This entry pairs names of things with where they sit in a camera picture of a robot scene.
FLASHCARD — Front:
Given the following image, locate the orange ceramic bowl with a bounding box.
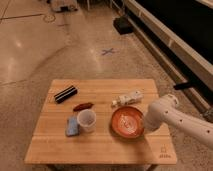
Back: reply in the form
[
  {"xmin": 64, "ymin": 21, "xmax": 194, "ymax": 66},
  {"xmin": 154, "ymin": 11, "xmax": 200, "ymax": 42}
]
[{"xmin": 110, "ymin": 106, "xmax": 144, "ymax": 139}]

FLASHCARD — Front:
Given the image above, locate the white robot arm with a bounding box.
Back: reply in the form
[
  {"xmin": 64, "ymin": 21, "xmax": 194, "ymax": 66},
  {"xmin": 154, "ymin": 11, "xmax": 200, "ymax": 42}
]
[{"xmin": 144, "ymin": 94, "xmax": 213, "ymax": 150}]

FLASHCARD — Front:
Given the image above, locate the brown sausage-shaped object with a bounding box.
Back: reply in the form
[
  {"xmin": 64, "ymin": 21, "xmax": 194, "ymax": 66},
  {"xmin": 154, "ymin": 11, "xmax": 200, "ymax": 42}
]
[{"xmin": 73, "ymin": 102, "xmax": 94, "ymax": 112}]

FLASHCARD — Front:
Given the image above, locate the black rectangular box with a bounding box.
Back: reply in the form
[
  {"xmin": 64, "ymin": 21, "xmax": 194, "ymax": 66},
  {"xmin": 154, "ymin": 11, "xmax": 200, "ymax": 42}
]
[{"xmin": 54, "ymin": 86, "xmax": 78, "ymax": 104}]

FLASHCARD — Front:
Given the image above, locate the translucent plastic cup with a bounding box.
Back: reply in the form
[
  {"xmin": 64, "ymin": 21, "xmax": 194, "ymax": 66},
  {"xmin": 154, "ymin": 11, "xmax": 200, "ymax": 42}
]
[{"xmin": 77, "ymin": 109, "xmax": 96, "ymax": 133}]

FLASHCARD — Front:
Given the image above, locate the wooden table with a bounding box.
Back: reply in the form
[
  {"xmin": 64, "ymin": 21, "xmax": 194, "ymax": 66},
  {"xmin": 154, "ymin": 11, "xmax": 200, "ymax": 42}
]
[{"xmin": 25, "ymin": 79, "xmax": 177, "ymax": 165}]

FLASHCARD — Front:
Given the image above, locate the blue sponge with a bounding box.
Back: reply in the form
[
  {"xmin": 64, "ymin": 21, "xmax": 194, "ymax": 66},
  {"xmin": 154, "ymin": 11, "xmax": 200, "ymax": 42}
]
[{"xmin": 66, "ymin": 116, "xmax": 79, "ymax": 137}]

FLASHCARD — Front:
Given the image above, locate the grey equipment on floor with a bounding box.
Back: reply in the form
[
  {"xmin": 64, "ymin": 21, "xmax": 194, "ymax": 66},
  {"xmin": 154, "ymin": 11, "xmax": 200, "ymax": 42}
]
[{"xmin": 50, "ymin": 0, "xmax": 78, "ymax": 12}]

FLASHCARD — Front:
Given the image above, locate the white long bench rail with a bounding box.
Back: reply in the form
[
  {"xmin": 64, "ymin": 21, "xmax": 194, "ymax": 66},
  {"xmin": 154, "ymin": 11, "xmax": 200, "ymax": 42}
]
[{"xmin": 109, "ymin": 0, "xmax": 213, "ymax": 114}]

